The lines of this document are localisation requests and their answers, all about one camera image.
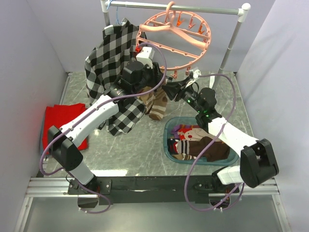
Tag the purple striped sock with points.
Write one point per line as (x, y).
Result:
(186, 126)

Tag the beige striped sock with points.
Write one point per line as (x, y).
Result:
(148, 101)

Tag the pink round clip hanger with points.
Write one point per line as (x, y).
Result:
(184, 35)

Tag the black base beam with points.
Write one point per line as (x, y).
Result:
(159, 189)

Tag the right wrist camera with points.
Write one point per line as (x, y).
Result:
(194, 75)

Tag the black white checkered shirt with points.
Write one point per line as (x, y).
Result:
(112, 70)

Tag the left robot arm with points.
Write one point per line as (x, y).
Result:
(64, 141)

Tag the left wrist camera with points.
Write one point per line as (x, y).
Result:
(145, 56)

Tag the navy red sock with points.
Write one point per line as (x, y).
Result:
(176, 146)

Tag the blue wire hanger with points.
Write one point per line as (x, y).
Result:
(116, 12)

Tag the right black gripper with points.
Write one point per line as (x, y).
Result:
(175, 88)

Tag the teal plastic basket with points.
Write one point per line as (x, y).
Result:
(186, 159)

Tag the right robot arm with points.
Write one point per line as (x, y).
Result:
(257, 159)

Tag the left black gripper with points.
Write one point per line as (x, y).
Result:
(157, 76)

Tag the brown striped sock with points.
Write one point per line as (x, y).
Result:
(158, 105)

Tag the cream white sock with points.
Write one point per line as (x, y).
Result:
(195, 138)

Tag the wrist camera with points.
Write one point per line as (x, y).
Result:
(145, 56)
(194, 75)

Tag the metal clothes rack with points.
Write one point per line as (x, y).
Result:
(241, 13)

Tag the red folded cloth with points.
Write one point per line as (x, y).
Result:
(58, 115)

